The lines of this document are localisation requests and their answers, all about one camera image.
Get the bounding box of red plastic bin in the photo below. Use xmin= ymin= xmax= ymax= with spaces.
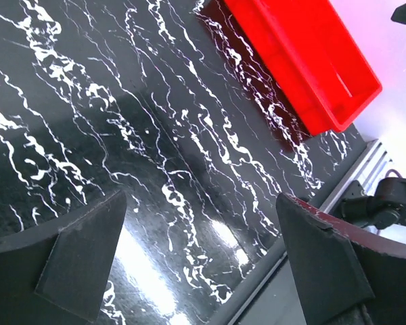
xmin=226 ymin=0 xmax=382 ymax=135

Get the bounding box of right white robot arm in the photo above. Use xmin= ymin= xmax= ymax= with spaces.
xmin=333 ymin=1 xmax=406 ymax=229

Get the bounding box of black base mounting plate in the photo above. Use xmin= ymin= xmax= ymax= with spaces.
xmin=208 ymin=251 xmax=306 ymax=324

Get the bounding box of black marble pattern mat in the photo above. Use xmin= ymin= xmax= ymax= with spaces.
xmin=0 ymin=1 xmax=365 ymax=324

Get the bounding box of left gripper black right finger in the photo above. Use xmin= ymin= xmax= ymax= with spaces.
xmin=276 ymin=194 xmax=406 ymax=324

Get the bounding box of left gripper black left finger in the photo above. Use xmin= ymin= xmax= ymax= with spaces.
xmin=0 ymin=190 xmax=127 ymax=324

